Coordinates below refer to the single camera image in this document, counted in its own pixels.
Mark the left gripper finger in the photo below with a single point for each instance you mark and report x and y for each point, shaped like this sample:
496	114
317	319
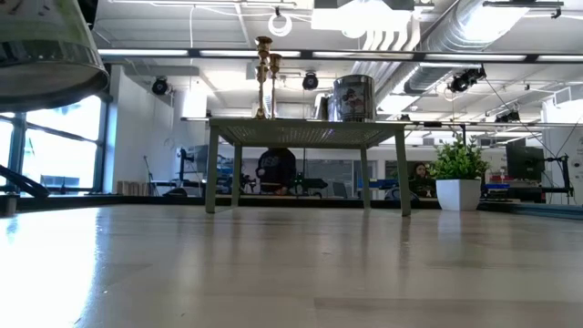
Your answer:
89	11

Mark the brass candlestick holder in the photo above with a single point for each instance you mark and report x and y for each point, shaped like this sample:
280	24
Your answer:
259	74
274	61
263	44

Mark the background black robot arm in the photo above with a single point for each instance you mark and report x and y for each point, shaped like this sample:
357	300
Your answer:
303	183

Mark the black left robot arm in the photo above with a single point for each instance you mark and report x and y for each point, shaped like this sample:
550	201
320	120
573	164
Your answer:
27	184

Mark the long ceiling light bar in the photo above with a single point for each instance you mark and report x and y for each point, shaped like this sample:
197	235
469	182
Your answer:
182	53

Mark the person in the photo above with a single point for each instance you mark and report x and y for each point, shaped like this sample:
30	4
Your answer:
421	180
275	168

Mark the pale green perforated table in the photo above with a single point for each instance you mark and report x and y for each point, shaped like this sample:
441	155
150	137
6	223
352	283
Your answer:
305	134

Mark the bright ceiling light panel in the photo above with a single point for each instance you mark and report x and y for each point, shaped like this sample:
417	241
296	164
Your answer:
360	20

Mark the potted plant white pot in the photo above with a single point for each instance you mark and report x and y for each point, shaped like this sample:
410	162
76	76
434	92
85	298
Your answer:
457	195

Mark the black computer monitor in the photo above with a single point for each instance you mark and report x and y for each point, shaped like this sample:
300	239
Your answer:
524	161

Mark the black ceiling camera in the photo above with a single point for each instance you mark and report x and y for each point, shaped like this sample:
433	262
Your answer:
310	81
508	117
464	81
160	85

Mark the black aluminium rig frame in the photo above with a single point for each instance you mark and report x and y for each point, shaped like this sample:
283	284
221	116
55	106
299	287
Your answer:
319	202

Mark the silver ventilation duct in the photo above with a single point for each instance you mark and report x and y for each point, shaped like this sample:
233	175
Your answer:
455	27

